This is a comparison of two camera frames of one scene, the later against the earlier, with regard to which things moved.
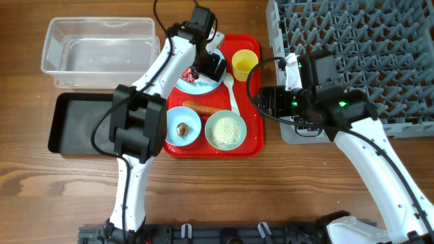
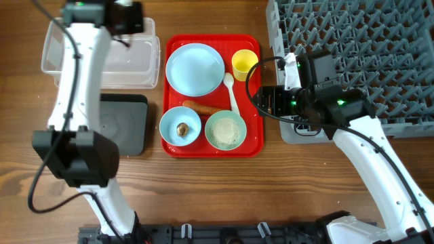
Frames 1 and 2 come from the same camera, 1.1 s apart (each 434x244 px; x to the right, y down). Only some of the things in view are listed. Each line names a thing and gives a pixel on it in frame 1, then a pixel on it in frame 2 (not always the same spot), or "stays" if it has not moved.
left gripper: [208, 70] -> [140, 30]
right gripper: [277, 93] stays
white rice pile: [225, 132] stays
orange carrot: [202, 108] stays
